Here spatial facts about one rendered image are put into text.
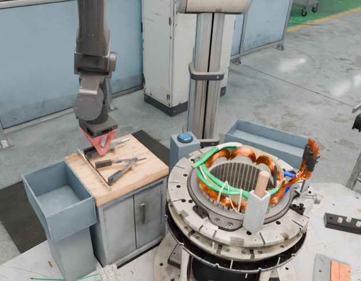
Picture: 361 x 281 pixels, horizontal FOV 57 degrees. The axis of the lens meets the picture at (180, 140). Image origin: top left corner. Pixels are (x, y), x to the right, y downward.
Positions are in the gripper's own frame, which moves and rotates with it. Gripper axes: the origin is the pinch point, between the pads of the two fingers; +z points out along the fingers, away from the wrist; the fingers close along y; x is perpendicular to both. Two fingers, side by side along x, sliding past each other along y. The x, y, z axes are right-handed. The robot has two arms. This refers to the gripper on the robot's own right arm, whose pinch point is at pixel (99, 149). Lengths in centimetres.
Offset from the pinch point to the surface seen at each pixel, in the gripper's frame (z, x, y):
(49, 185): 8.2, -13.2, -3.7
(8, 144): 109, 6, -189
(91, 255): 23.7, -10.3, 10.5
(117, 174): -0.5, -1.6, 12.1
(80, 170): 2.3, -6.8, 2.6
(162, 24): 26, 140, -163
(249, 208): -6.5, 9.9, 40.9
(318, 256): 29, 42, 46
